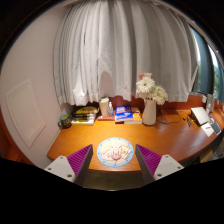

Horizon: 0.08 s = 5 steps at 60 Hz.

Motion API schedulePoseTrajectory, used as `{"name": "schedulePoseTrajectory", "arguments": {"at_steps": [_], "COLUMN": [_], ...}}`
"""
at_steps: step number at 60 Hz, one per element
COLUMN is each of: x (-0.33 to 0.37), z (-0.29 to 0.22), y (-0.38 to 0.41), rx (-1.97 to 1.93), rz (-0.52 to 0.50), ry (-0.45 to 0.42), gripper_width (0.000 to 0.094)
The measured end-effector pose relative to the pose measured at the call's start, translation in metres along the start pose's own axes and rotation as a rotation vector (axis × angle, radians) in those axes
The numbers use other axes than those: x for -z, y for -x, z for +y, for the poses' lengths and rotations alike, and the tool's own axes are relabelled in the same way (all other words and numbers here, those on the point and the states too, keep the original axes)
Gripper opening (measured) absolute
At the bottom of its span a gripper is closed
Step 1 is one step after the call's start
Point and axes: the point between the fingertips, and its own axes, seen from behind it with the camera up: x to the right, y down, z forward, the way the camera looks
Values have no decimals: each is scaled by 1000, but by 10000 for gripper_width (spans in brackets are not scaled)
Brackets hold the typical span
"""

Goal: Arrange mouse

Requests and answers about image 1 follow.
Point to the yellow and white book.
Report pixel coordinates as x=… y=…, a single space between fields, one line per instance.
x=81 y=122

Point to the pink computer mouse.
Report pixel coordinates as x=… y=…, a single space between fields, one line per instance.
x=115 y=152

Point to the yellow and black book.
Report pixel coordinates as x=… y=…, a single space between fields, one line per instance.
x=86 y=110

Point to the white flower bouquet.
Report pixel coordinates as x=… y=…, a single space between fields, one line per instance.
x=146 y=86

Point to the silver laptop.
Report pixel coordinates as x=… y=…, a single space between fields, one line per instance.
x=200 y=115

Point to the blue book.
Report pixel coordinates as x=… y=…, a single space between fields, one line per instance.
x=123 y=113

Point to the white tumbler cup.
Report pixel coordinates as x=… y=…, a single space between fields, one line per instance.
x=103 y=107

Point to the white ceramic vase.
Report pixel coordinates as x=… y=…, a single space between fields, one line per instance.
x=149 y=113

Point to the green mug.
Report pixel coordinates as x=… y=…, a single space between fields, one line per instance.
x=65 y=121

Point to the white curtain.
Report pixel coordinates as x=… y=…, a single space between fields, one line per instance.
x=126 y=46

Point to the round cartoon print mouse pad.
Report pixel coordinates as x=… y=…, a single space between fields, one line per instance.
x=115 y=165

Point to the dark book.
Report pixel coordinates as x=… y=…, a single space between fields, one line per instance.
x=83 y=117

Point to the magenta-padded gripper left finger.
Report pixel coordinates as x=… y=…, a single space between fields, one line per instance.
x=61 y=166

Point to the small clear spray bottle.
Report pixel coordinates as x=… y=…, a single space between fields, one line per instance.
x=110 y=110

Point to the white paper sheet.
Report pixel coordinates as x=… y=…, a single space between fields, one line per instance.
x=207 y=129

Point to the thin red book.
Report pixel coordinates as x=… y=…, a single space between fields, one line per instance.
x=105 y=118

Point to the window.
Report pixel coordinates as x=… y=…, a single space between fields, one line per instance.
x=206 y=66

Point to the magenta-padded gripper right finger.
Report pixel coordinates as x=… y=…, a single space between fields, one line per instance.
x=165 y=166

